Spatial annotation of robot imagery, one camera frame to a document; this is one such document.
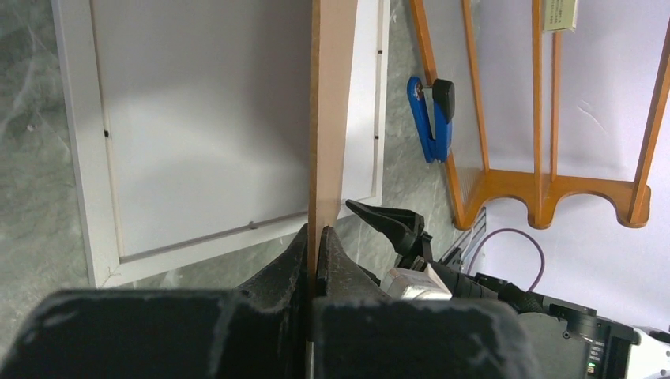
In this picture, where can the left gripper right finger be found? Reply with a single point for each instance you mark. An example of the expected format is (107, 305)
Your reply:
(360, 332)

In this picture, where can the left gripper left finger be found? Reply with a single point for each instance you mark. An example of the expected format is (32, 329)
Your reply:
(255, 330)

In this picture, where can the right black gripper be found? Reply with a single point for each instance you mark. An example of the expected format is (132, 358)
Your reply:
(405, 229)

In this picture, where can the brown backing board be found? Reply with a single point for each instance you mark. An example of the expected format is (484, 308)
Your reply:
(333, 25)

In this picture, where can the red and white photo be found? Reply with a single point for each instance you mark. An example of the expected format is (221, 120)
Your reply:
(207, 106)

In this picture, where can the white picture frame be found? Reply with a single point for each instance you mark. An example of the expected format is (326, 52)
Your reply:
(86, 116)

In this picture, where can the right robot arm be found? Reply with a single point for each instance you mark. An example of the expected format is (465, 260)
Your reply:
(570, 340)

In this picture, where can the orange wooden shelf rack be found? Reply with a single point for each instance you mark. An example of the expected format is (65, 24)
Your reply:
(542, 189)

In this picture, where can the blue stapler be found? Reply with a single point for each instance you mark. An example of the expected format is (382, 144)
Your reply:
(433, 111)

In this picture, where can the small cream box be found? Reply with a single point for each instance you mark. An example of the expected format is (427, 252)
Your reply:
(560, 15)

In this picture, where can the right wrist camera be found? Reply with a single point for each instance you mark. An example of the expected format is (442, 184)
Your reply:
(412, 284)

